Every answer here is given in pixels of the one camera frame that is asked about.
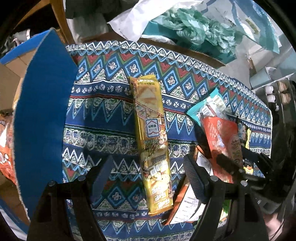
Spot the teal cardboard box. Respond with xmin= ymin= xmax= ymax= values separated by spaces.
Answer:
xmin=142 ymin=22 xmax=236 ymax=64

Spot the white shelf with cups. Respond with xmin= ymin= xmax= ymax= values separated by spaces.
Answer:
xmin=250 ymin=67 xmax=295 ymax=123

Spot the blue patterned tablecloth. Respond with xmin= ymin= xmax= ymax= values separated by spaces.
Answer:
xmin=62 ymin=40 xmax=273 ymax=240

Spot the orange chip bag in box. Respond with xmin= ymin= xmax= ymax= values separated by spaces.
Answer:
xmin=0 ymin=109 xmax=16 ymax=184

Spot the wooden louvered cabinet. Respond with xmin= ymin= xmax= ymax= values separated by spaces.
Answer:
xmin=13 ymin=1 xmax=75 ymax=44

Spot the green crumpled plastic bag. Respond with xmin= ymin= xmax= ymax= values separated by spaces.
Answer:
xmin=152 ymin=8 xmax=242 ymax=54

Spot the red snack bag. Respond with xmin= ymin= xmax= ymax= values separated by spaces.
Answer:
xmin=202 ymin=117 xmax=243 ymax=183

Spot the orange white chip bag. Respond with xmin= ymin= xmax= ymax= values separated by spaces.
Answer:
xmin=164 ymin=146 xmax=213 ymax=225

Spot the black yellow small snack packet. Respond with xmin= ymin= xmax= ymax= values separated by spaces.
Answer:
xmin=237 ymin=120 xmax=254 ymax=175

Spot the teal silver snack pouch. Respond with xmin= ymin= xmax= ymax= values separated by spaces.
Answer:
xmin=187 ymin=88 xmax=228 ymax=128

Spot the blue white plastic bag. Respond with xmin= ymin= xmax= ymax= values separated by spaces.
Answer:
xmin=200 ymin=0 xmax=281 ymax=54

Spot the blue cardboard box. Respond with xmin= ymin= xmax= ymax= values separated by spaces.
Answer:
xmin=1 ymin=29 xmax=78 ymax=240

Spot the yellow long cracker packet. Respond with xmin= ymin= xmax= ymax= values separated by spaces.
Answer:
xmin=129 ymin=75 xmax=173 ymax=216

